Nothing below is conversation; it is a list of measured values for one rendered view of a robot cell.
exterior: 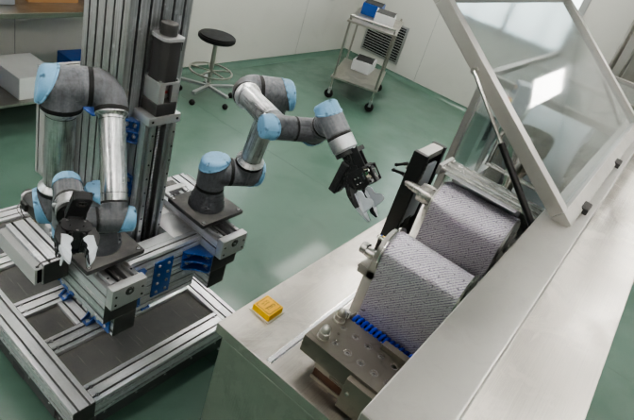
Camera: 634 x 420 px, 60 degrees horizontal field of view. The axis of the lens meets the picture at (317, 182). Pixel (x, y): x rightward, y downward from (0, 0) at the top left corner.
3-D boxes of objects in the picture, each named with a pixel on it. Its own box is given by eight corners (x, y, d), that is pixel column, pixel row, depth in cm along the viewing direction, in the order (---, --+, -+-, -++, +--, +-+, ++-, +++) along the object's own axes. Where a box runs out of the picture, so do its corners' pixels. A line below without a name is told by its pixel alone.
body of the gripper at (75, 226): (88, 260, 134) (83, 229, 143) (95, 231, 130) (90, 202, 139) (54, 258, 130) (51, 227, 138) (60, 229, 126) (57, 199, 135)
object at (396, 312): (357, 315, 164) (376, 269, 155) (423, 364, 154) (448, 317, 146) (357, 316, 164) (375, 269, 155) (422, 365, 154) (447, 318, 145)
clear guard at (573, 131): (564, 0, 193) (565, -1, 193) (633, 124, 191) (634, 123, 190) (443, -2, 113) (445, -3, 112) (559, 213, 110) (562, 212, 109)
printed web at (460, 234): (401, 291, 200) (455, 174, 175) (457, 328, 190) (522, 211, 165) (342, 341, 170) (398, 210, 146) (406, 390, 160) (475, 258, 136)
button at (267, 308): (266, 299, 177) (267, 294, 176) (281, 312, 174) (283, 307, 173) (251, 309, 172) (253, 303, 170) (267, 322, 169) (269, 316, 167)
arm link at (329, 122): (327, 104, 163) (341, 93, 156) (342, 137, 163) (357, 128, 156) (306, 111, 160) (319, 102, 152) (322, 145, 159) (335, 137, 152)
